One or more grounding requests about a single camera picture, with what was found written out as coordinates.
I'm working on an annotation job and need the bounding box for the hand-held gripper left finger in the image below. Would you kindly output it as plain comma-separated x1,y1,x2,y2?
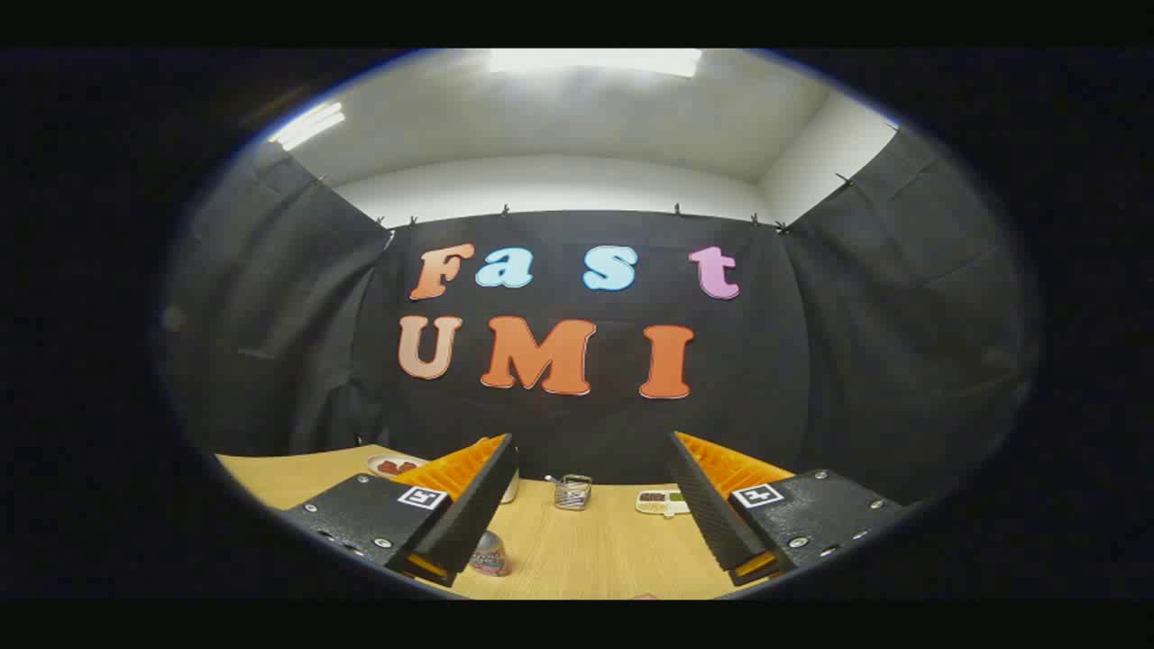
282,433,521,589

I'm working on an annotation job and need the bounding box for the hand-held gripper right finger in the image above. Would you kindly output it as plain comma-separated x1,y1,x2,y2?
667,431,907,588

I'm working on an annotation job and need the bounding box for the silver juice bottle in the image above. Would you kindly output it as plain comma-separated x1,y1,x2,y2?
468,530,513,578

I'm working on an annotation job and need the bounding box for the white divided condiment dish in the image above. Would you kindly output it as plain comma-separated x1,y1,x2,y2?
636,489,691,517

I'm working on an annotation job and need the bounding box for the white oval plate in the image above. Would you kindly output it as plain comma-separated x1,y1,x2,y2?
367,454,429,479

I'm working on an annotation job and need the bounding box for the wooden table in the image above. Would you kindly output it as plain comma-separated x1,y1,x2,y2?
216,443,785,600

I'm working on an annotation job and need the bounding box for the small ceiling light panel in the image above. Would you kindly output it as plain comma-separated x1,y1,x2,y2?
268,102,346,151

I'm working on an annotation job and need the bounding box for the metal wire basket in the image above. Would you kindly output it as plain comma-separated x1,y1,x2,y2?
552,474,593,512

